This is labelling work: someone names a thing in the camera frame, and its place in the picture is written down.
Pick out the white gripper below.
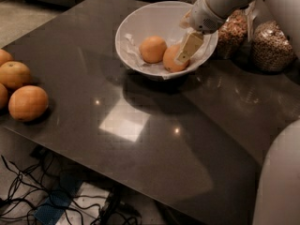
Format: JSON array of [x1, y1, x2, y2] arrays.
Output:
[[174, 0, 226, 65]]

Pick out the orange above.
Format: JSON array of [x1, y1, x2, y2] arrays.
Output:
[[139, 36, 167, 64], [163, 44, 189, 72]]

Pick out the white bowl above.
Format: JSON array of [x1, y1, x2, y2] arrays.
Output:
[[114, 0, 219, 81]]

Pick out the white paper bowl liner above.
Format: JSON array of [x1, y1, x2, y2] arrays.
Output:
[[119, 13, 217, 80]]

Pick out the glass jar of nuts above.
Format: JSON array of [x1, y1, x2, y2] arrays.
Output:
[[217, 9, 248, 59]]

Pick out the white tag on jar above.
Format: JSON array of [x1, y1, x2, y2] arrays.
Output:
[[245, 1, 256, 42]]

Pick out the glass jar of cereal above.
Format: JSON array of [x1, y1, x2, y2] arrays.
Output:
[[250, 21, 296, 73]]

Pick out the large orange front table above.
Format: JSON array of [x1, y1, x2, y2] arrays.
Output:
[[8, 85, 49, 122]]

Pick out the orange middle left table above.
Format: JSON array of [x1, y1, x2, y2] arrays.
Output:
[[0, 61, 32, 90]]

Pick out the orange top left edge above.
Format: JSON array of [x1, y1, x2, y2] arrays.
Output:
[[0, 49, 13, 67]]

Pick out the orange edge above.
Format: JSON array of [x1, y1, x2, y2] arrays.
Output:
[[0, 83, 8, 110], [0, 49, 13, 67]]

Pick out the orange left edge lower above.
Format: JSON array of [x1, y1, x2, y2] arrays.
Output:
[[0, 83, 8, 110]]

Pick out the blue tape strip floor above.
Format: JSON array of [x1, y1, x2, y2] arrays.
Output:
[[34, 174, 83, 225]]

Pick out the black cables on floor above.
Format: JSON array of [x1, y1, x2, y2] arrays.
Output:
[[0, 155, 142, 225]]

